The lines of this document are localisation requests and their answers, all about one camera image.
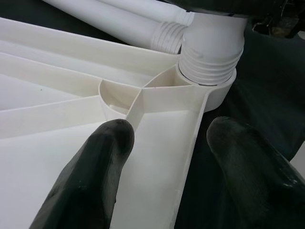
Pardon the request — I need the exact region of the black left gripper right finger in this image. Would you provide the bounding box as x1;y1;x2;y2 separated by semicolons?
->
206;116;305;229

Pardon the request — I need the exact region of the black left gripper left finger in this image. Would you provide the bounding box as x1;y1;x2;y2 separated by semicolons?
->
28;118;136;229

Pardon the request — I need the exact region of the white plastic children table top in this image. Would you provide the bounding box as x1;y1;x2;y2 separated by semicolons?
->
0;17;238;229

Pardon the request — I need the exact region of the white plastic table leg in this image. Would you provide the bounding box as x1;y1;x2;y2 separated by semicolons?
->
95;0;196;26
42;0;187;56
178;10;249;86

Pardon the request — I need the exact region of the black tablecloth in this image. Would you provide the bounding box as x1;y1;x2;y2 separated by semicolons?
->
0;0;305;229

